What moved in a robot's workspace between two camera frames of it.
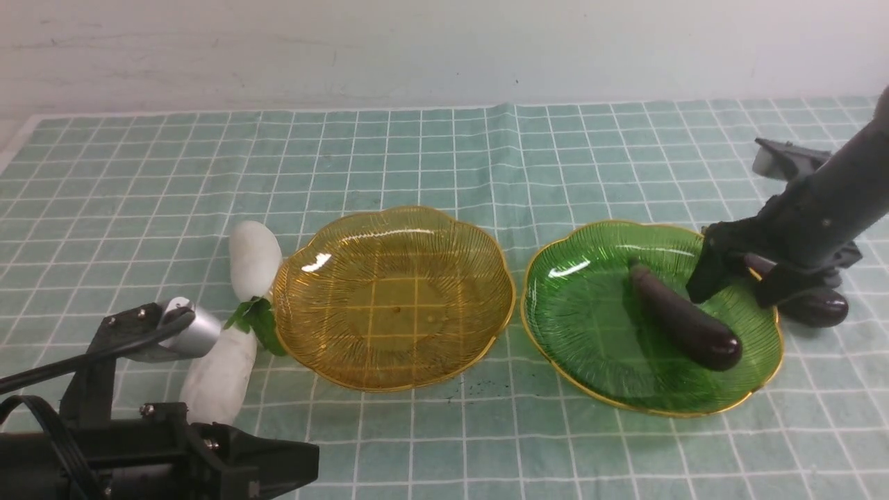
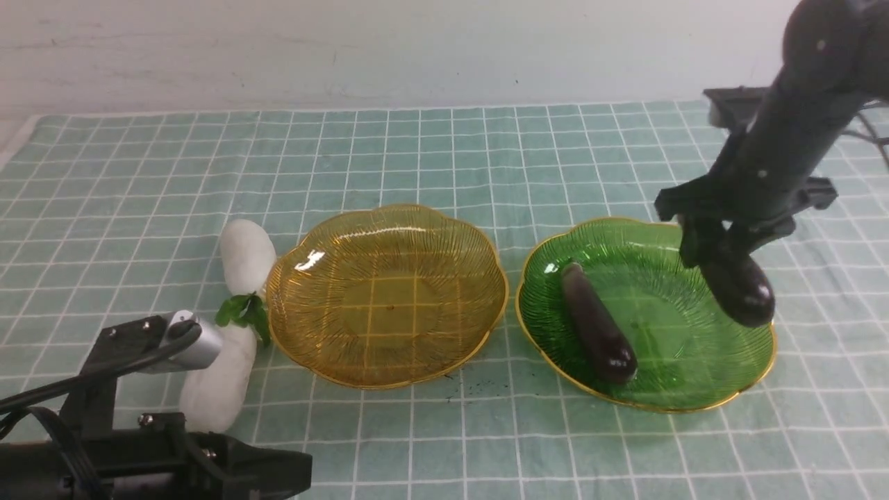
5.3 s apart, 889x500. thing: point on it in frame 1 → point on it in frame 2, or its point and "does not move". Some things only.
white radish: (213, 388) does not move
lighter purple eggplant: (699, 338) → (609, 351)
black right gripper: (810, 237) → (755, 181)
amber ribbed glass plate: (393, 301) does not move
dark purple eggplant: (817, 308) → (742, 289)
